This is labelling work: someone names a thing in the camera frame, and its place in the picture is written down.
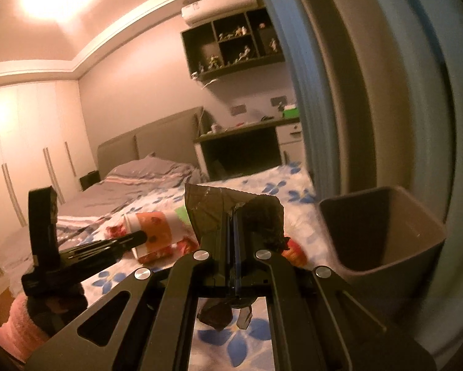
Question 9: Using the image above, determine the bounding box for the dark-topped desk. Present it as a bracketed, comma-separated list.
[194, 117, 305, 181]

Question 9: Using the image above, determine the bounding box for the white wall air conditioner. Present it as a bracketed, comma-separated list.
[181, 0, 257, 23]

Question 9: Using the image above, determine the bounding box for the white hanging cable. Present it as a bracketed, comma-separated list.
[191, 70, 221, 90]

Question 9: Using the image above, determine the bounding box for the dark snack wrapper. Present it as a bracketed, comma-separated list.
[184, 183, 287, 331]

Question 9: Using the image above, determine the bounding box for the dark nightstand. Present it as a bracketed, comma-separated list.
[79, 170, 101, 192]

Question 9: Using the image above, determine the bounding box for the row of toy figurines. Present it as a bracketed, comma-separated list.
[195, 20, 278, 76]

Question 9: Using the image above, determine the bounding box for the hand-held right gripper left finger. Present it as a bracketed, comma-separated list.
[25, 215, 234, 371]

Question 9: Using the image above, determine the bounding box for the blue window curtain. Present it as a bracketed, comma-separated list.
[253, 0, 463, 362]

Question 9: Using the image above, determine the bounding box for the grey plastic trash bin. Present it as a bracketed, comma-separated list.
[317, 185, 447, 319]

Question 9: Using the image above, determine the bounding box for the grey striped duvet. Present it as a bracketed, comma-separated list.
[0, 154, 211, 279]

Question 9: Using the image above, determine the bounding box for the pink plastic bag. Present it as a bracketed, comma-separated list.
[282, 236, 308, 268]

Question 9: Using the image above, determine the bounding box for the orange apple-print paper cup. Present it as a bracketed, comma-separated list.
[122, 209, 188, 267]

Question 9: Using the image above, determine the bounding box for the person's left forearm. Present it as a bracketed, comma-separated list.
[0, 293, 50, 365]

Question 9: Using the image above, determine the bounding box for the blue floral bed blanket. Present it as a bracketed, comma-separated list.
[73, 162, 321, 371]

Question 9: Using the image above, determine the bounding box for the white drawer unit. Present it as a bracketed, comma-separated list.
[276, 122, 306, 164]

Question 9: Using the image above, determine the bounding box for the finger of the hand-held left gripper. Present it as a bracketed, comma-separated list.
[59, 230, 148, 275]

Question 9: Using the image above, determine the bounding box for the grey padded bed headboard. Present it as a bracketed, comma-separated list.
[96, 106, 204, 180]

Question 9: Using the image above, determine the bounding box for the dark wall shelf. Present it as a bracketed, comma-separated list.
[181, 6, 286, 83]

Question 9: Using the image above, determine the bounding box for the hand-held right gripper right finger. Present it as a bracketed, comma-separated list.
[234, 209, 438, 371]

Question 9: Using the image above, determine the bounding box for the white wardrobe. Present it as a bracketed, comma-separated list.
[0, 80, 90, 279]

